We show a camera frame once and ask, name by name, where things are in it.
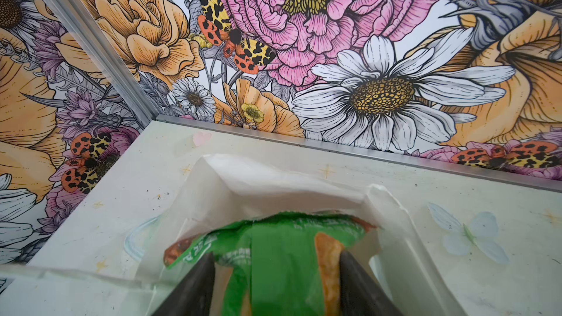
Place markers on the white paper bag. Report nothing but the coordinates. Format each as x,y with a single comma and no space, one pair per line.
224,189

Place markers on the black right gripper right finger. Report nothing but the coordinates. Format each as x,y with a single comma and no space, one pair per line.
359,294

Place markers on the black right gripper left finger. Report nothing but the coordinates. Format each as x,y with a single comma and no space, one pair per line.
193,295

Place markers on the green snack bag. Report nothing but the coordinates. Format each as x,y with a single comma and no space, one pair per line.
285,264

